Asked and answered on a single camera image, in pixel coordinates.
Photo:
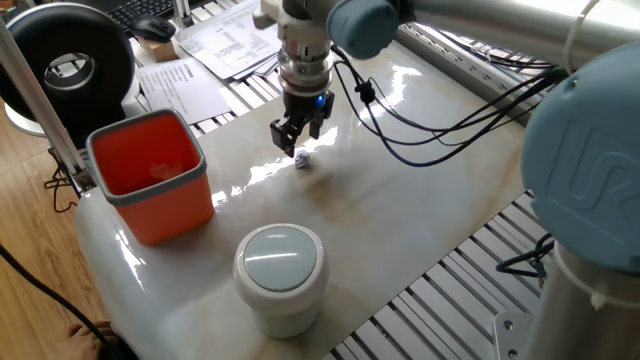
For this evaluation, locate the printed paper stack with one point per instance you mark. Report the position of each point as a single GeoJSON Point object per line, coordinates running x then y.
{"type": "Point", "coordinates": [230, 40]}

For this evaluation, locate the aluminium profile bar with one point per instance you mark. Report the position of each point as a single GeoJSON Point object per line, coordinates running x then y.
{"type": "Point", "coordinates": [37, 97]}

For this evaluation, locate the black keyboard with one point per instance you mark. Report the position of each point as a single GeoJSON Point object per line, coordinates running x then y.
{"type": "Point", "coordinates": [137, 9]}

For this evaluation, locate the metal stand post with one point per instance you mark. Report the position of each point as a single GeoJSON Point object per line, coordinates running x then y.
{"type": "Point", "coordinates": [182, 12]}

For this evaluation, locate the white round lidded container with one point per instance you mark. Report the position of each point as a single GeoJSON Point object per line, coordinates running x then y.
{"type": "Point", "coordinates": [280, 260]}

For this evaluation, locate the silver robot mounting plate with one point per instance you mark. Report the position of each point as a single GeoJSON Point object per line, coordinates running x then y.
{"type": "Point", "coordinates": [510, 337]}

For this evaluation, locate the small cardboard box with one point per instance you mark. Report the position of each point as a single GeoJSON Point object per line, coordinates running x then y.
{"type": "Point", "coordinates": [159, 51]}

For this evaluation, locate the black computer mouse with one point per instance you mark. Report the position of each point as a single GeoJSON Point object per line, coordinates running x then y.
{"type": "Point", "coordinates": [152, 28]}

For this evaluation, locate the single printed paper sheet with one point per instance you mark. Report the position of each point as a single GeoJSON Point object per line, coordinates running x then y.
{"type": "Point", "coordinates": [182, 90]}

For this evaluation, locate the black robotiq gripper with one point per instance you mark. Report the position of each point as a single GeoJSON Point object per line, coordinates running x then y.
{"type": "Point", "coordinates": [305, 105]}

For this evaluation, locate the orange bin with grey rim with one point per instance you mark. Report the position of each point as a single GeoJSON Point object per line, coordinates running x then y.
{"type": "Point", "coordinates": [165, 212]}

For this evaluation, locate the white paper ball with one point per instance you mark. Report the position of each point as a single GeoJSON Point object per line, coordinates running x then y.
{"type": "Point", "coordinates": [302, 160]}

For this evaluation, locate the bare human foot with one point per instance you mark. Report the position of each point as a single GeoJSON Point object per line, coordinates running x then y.
{"type": "Point", "coordinates": [82, 342]}

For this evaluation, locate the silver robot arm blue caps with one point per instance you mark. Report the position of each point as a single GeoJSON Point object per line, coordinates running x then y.
{"type": "Point", "coordinates": [585, 165]}

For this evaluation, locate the glossy marble pattern slab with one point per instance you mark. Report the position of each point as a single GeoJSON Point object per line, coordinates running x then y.
{"type": "Point", "coordinates": [400, 215]}

